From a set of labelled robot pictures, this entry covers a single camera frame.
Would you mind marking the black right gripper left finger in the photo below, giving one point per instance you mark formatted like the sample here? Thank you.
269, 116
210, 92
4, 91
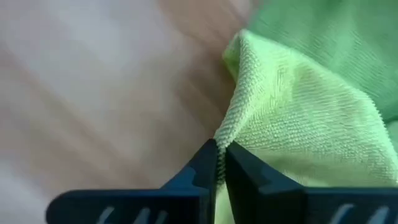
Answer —
186, 202

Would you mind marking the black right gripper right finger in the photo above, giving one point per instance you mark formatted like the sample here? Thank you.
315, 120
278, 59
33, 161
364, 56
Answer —
264, 202

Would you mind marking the yellow-green microfiber towel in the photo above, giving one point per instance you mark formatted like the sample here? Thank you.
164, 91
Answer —
295, 124

